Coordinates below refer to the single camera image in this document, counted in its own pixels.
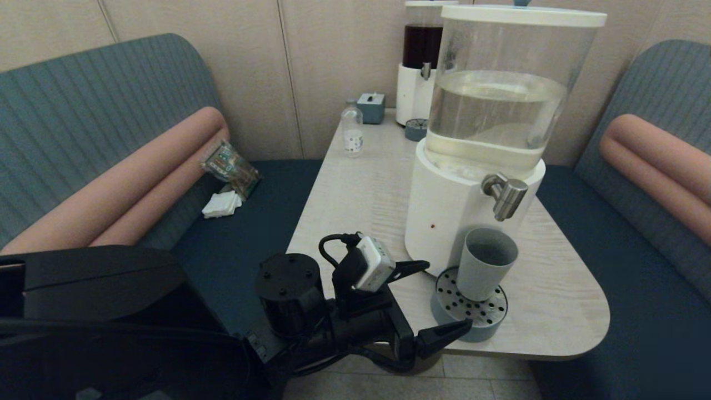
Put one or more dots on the crinkled snack bag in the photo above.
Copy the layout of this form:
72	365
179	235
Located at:
230	168

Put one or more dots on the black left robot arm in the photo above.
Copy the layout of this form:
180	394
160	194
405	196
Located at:
111	322

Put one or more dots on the small blue square box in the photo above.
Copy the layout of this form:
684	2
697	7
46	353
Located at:
370	108

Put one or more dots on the metal water dispenser tap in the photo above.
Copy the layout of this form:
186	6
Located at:
508	195

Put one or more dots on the grey-blue plastic cup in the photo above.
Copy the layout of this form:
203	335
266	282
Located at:
484	266

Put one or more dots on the large round perforated drip tray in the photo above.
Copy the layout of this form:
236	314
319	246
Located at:
472	311

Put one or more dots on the white paper napkins stack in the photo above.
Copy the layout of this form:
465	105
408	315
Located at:
221	205

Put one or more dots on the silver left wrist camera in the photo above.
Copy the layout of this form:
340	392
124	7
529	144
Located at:
373	266

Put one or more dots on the small clear plastic bottle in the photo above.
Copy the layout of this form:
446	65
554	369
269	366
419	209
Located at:
351	136

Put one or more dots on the pink bolster cushion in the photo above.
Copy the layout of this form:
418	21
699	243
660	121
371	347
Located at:
655	162
122	189

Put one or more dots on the clear water dispenser white base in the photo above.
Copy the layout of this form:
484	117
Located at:
477	166

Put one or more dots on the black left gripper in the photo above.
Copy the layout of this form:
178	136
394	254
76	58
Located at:
369	328

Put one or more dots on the dark drink dispenser white base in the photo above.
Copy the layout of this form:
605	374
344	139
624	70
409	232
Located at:
414	83

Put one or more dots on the blue ribbed bench sofa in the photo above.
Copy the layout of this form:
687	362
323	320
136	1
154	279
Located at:
83	100
639	278

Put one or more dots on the small round blue drip tray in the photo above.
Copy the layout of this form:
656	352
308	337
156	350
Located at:
415	129

